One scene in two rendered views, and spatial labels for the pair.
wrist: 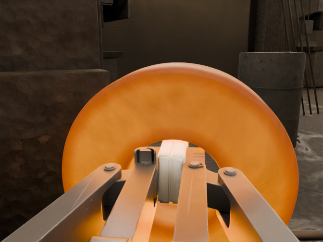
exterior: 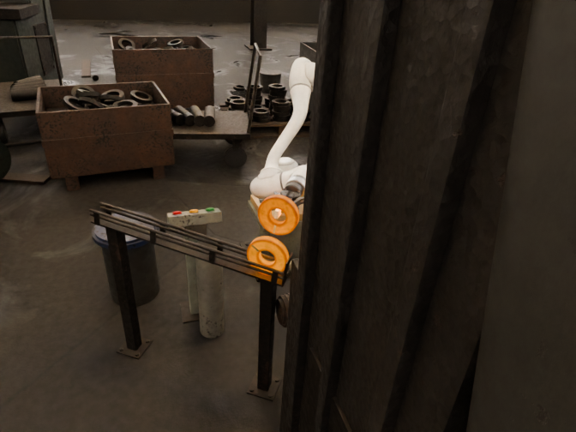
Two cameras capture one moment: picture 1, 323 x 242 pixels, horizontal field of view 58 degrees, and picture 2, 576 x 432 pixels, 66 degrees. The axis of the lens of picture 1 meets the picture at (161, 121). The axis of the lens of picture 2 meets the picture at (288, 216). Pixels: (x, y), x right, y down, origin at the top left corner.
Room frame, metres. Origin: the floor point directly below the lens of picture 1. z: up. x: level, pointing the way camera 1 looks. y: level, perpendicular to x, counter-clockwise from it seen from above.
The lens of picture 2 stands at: (1.57, 0.22, 1.64)
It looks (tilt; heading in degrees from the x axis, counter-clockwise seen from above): 30 degrees down; 188
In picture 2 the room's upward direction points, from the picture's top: 4 degrees clockwise
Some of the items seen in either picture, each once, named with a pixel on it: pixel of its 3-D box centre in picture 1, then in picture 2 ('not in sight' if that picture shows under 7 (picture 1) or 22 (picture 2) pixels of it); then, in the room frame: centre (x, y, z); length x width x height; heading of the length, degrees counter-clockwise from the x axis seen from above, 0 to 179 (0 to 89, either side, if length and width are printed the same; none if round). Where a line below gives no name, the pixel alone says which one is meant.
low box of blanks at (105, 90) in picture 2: not in sight; (107, 130); (-1.63, -1.76, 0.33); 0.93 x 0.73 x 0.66; 124
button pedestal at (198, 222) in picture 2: not in sight; (196, 262); (-0.11, -0.46, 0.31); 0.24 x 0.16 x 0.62; 117
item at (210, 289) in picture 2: not in sight; (210, 290); (0.02, -0.35, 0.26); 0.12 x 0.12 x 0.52
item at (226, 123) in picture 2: not in sight; (190, 104); (-2.08, -1.21, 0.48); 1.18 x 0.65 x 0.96; 107
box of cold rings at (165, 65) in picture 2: not in sight; (162, 75); (-3.35, -2.03, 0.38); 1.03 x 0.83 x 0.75; 120
